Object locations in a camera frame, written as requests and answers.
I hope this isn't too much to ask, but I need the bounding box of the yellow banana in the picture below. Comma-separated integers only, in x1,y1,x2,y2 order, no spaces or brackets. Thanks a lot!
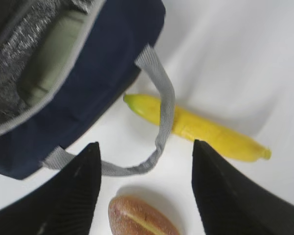
123,94,271,162

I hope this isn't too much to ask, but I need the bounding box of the navy and white lunch bag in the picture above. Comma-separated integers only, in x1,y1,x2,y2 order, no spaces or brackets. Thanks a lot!
0,0,175,179

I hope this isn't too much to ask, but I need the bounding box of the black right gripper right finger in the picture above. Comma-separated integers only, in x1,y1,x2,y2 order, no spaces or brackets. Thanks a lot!
192,140,294,235

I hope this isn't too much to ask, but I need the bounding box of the green lidded glass container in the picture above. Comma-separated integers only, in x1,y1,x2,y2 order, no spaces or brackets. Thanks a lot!
18,10,87,106

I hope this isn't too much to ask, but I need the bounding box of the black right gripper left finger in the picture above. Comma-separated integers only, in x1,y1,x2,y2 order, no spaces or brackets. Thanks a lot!
0,142,101,235

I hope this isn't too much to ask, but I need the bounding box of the brown bread roll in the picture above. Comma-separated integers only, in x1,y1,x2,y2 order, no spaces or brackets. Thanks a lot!
108,195,180,235

